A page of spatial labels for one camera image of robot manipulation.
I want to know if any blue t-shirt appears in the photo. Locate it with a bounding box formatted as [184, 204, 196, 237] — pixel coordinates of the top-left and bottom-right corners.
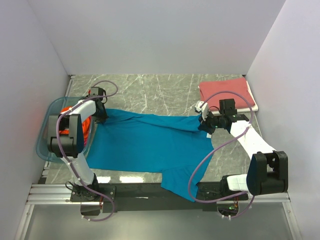
[86, 108, 214, 201]

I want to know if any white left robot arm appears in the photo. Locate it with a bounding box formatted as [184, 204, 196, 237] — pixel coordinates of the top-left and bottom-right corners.
[47, 86, 108, 201]

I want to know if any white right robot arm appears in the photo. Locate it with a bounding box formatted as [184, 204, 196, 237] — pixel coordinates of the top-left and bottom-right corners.
[195, 98, 289, 200]

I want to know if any folded red t-shirt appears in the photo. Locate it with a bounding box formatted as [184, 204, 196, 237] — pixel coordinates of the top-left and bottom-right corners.
[198, 77, 256, 110]

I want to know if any orange t-shirt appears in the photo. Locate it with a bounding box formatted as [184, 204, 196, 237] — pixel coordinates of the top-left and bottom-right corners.
[59, 116, 91, 139]

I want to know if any clear teal plastic bin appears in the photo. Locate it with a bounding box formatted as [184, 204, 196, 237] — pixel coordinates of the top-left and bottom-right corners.
[36, 97, 97, 163]

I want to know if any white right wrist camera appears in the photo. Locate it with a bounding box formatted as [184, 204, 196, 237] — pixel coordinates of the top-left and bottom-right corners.
[194, 100, 209, 121]

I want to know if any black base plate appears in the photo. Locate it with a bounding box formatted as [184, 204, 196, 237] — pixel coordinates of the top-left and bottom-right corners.
[69, 181, 251, 217]

